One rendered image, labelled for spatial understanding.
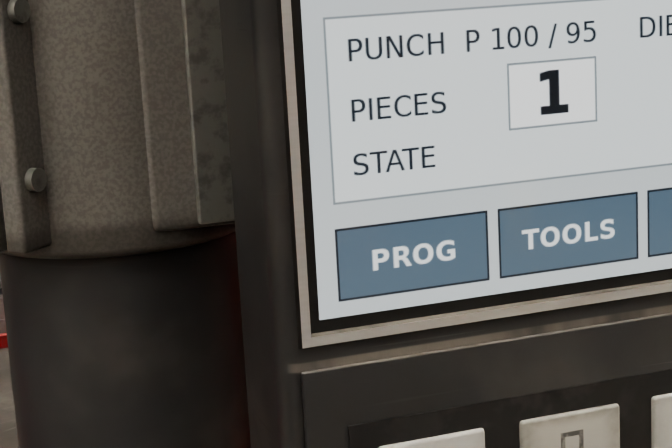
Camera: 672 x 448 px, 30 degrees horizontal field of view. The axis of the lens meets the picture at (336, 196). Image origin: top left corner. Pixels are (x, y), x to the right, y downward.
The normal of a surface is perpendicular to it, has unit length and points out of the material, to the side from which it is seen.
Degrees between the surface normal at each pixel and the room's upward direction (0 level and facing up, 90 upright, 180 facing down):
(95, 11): 90
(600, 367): 90
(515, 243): 90
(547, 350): 90
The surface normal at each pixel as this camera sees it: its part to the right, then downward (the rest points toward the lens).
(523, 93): 0.32, 0.15
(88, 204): 0.00, 0.18
